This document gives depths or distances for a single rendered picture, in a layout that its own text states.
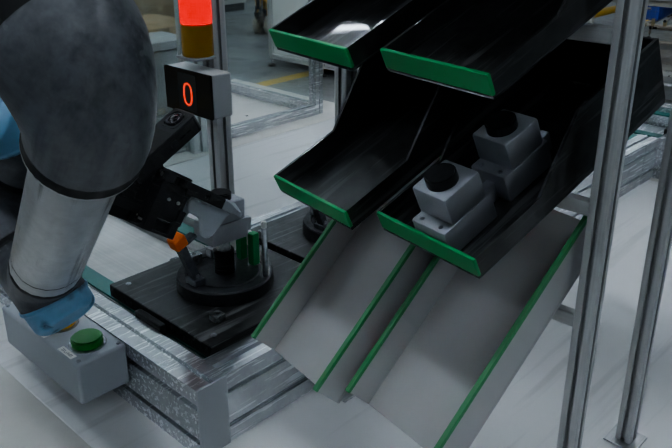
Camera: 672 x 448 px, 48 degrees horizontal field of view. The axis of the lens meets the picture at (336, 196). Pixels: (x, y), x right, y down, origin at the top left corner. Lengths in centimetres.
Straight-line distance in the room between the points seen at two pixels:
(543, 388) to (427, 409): 35
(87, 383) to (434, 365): 45
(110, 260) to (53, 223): 67
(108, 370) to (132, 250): 39
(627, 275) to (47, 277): 102
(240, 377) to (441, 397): 28
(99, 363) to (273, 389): 22
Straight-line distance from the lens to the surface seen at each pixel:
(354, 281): 89
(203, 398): 93
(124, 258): 135
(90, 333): 104
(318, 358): 88
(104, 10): 54
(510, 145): 71
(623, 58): 69
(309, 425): 102
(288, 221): 131
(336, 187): 81
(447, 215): 67
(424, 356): 82
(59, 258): 75
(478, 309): 81
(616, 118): 70
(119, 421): 106
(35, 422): 110
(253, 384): 99
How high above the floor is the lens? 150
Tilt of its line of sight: 22 degrees down
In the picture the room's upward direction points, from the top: straight up
